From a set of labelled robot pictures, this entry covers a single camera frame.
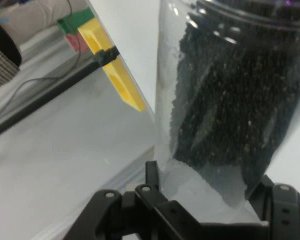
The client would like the black clamp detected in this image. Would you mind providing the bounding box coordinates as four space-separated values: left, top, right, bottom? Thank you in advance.
94 46 120 68

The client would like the green block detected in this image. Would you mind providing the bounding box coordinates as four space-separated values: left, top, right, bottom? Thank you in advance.
56 6 96 35

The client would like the grey woven basket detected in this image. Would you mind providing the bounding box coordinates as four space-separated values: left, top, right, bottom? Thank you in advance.
0 21 23 92

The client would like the black metal bar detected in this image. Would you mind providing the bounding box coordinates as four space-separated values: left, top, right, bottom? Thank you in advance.
0 61 102 141

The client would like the yellow box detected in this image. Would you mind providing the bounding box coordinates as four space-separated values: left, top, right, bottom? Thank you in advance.
77 18 147 112

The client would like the clear jar with black seeds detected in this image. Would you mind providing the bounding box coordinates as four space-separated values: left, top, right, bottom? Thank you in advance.
153 0 300 210

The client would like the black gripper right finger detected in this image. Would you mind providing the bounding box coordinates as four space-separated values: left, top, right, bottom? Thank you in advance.
244 174 300 240

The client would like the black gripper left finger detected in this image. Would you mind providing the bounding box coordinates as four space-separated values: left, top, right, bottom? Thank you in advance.
64 160 201 240

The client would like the grey white cloth cover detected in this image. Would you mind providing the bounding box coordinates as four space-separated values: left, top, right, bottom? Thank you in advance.
0 0 91 47

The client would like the thin dark cable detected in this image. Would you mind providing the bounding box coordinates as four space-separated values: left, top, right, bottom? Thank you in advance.
0 0 82 125

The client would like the pink block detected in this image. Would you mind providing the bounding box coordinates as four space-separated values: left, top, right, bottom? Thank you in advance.
64 32 89 53

